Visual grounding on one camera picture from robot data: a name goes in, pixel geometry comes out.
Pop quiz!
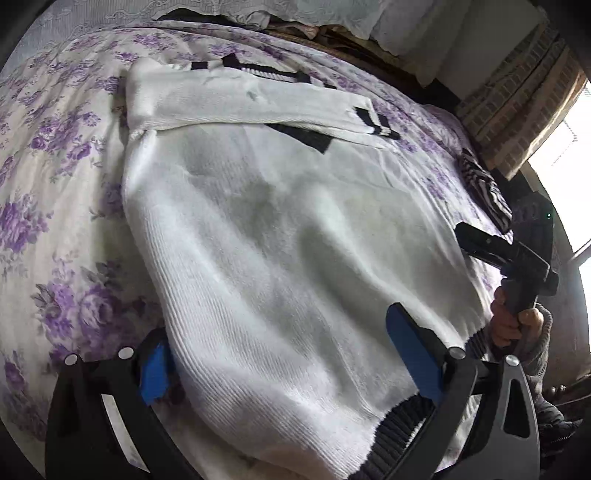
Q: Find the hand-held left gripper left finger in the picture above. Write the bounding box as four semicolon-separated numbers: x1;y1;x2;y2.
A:
45;328;195;480

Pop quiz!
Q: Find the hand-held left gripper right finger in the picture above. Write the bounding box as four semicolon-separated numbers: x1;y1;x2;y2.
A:
385;302;539;480

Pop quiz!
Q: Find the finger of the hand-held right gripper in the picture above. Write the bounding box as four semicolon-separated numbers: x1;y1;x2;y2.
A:
455;222;518;266

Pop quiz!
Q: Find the white sweater with black trim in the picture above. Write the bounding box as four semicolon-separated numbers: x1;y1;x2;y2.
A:
121;53;497;480

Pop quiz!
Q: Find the person's right forearm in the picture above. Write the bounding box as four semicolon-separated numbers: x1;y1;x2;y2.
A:
519;302;555;370

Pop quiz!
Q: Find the person's right hand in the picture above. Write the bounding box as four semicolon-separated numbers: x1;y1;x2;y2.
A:
489;286;544;348

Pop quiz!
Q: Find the black white striped cloth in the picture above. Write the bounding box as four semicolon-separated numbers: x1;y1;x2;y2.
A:
457;148;514;235

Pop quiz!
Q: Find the window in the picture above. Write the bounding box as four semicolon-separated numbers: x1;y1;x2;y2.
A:
526;78;591;259

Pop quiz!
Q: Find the plaid curtain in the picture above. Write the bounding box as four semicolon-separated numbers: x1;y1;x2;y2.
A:
455;23;589;181

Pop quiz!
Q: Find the purple floral bedsheet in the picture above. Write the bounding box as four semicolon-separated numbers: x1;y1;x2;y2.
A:
0;21;513;480

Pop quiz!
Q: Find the white lace cover cloth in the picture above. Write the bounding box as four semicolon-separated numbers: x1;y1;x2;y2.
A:
0;0;546;88

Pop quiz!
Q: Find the brown woven mat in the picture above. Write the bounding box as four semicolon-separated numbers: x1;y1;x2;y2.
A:
263;23;444;88

